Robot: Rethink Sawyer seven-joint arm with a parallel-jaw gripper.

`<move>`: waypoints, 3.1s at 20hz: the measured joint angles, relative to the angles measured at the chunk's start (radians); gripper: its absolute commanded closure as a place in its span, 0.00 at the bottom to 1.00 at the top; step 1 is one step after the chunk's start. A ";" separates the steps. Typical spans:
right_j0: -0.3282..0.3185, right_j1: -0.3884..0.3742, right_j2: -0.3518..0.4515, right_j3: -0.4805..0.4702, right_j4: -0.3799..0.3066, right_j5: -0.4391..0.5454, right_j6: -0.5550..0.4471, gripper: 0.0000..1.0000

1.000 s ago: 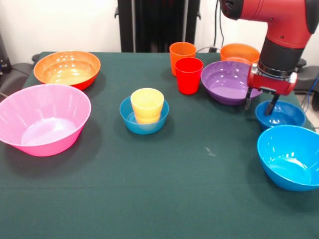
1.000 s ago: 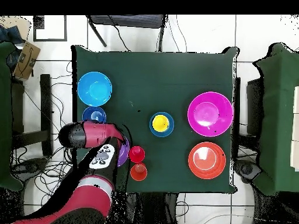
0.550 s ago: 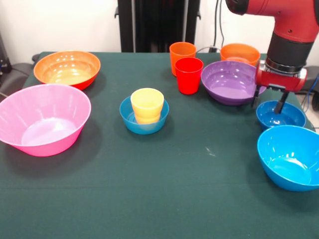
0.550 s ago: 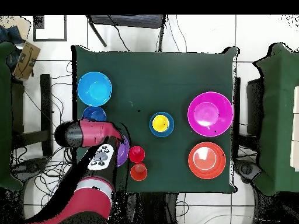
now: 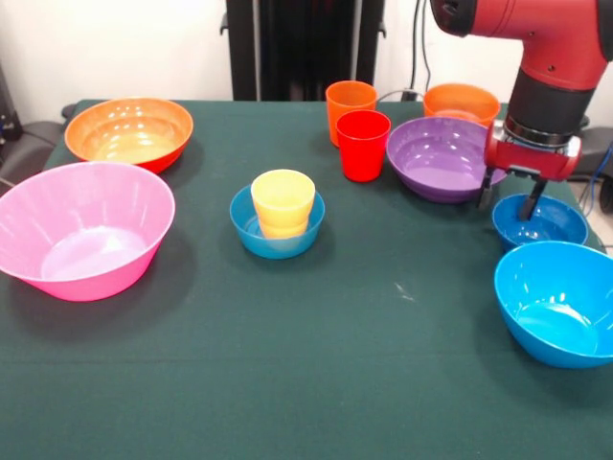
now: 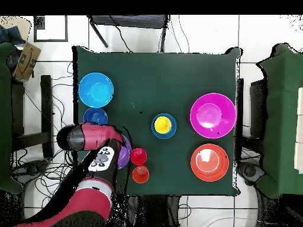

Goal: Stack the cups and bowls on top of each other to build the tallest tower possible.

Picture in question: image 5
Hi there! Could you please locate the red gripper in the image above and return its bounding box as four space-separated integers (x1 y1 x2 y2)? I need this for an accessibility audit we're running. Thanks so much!
476 119 583 222

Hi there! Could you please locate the small dark blue bowl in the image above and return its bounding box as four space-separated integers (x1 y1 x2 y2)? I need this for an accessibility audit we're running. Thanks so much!
491 193 589 254

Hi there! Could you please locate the yellow cup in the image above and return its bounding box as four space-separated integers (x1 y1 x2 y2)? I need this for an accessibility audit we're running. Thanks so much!
250 168 317 240

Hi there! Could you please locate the small light blue bowl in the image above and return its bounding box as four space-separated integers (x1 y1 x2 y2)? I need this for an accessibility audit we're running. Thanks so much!
228 185 327 261

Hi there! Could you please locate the purple bowl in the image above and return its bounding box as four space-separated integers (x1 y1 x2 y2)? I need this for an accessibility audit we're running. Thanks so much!
385 116 509 205

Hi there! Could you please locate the small orange bowl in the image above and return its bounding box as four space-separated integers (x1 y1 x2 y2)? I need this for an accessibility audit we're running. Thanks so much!
422 82 502 128

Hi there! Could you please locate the large light blue bowl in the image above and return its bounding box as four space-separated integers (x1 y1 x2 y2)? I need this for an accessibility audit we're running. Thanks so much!
493 241 613 370

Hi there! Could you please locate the red cup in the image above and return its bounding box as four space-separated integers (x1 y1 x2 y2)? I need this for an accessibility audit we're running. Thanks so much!
335 109 393 183

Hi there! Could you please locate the orange cup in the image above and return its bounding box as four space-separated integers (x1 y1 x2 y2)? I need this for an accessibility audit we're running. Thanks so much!
325 80 378 148

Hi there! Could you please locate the dark green table cloth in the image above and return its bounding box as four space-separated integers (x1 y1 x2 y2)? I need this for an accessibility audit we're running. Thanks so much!
0 99 613 460

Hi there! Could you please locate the large orange bowl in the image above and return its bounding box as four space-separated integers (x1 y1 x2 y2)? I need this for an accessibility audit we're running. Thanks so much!
64 97 194 174

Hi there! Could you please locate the large pink bowl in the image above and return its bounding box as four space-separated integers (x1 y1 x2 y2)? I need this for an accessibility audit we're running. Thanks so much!
0 161 176 303

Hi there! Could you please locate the blue cable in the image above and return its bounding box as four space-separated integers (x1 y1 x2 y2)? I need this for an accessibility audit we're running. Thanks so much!
579 143 613 253

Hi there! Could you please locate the black hanging cable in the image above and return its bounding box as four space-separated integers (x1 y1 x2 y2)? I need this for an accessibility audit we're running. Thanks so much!
410 0 433 103

